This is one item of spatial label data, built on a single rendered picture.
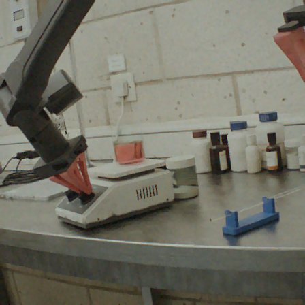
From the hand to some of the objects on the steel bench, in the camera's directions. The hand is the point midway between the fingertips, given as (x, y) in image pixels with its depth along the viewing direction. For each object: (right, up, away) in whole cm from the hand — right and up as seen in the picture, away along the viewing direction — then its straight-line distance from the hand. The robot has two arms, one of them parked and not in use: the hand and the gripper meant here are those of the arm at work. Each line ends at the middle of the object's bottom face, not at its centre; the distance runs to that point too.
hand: (86, 189), depth 107 cm
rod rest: (+28, -5, -16) cm, 33 cm away
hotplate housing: (+6, -5, +7) cm, 10 cm away
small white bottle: (+36, +2, +26) cm, 44 cm away
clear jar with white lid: (+19, -2, +12) cm, 23 cm away
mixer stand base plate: (-12, -2, +46) cm, 48 cm away
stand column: (-5, +1, +56) cm, 56 cm away
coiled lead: (-34, -3, +65) cm, 73 cm away
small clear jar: (+46, +3, +23) cm, 51 cm away
